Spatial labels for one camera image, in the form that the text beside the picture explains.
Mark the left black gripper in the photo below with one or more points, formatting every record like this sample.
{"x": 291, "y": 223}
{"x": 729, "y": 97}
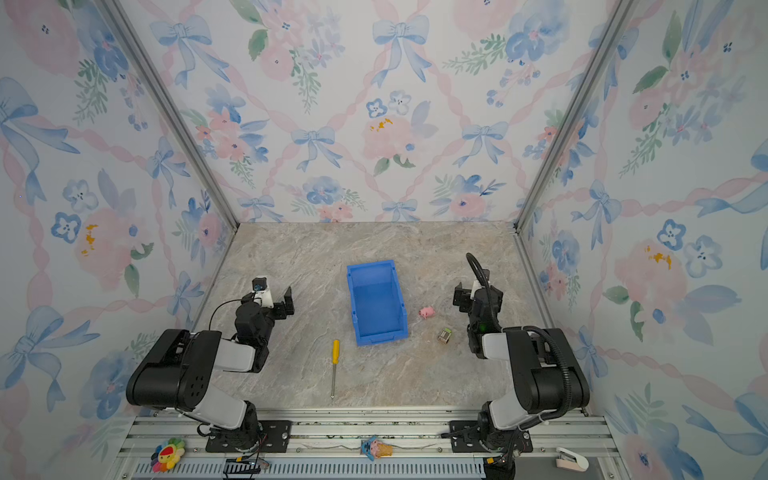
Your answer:
{"x": 280, "y": 306}

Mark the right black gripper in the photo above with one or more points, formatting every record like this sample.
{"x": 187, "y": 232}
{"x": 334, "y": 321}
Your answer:
{"x": 465, "y": 297}

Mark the yellow handled screwdriver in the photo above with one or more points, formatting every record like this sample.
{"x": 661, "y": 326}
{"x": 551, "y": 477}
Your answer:
{"x": 335, "y": 361}

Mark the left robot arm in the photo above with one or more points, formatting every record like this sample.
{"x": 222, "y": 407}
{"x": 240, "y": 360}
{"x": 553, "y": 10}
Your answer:
{"x": 177, "y": 374}

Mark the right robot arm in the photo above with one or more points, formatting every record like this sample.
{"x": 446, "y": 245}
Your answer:
{"x": 544, "y": 378}

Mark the blue plastic bin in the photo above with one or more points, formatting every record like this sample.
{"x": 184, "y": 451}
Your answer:
{"x": 378, "y": 308}

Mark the pink pig toy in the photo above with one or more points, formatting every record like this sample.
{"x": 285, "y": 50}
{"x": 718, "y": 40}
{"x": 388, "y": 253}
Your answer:
{"x": 427, "y": 312}

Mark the small green cube toy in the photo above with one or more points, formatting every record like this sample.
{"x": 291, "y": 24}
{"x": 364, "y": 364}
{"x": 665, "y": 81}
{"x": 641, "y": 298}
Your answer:
{"x": 444, "y": 336}

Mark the blue orange small toy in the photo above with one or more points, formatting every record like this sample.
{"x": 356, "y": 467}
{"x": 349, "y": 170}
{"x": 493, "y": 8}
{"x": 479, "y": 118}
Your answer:
{"x": 374, "y": 449}

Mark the white pink clip object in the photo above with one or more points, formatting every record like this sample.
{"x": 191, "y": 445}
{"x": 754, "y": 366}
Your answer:
{"x": 569, "y": 460}

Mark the rainbow flower toy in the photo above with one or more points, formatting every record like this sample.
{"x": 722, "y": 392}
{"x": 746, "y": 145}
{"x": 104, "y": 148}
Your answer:
{"x": 167, "y": 455}

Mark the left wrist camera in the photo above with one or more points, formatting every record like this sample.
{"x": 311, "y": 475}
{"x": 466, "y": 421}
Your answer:
{"x": 261, "y": 293}

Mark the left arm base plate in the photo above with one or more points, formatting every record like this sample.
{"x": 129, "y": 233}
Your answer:
{"x": 270, "y": 436}

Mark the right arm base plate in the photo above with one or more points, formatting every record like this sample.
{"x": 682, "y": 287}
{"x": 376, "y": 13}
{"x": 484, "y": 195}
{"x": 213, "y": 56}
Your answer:
{"x": 472, "y": 437}

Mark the aluminium rail frame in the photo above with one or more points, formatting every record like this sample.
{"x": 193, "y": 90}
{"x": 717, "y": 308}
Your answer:
{"x": 325, "y": 444}

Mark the right corner aluminium post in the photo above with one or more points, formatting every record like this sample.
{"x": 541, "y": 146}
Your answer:
{"x": 615, "y": 27}

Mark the corner aluminium post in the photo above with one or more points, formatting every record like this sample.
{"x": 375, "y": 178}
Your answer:
{"x": 116, "y": 17}
{"x": 615, "y": 27}

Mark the left corner aluminium post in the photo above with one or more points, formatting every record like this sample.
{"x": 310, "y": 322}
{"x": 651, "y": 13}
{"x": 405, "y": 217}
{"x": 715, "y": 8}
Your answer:
{"x": 116, "y": 17}

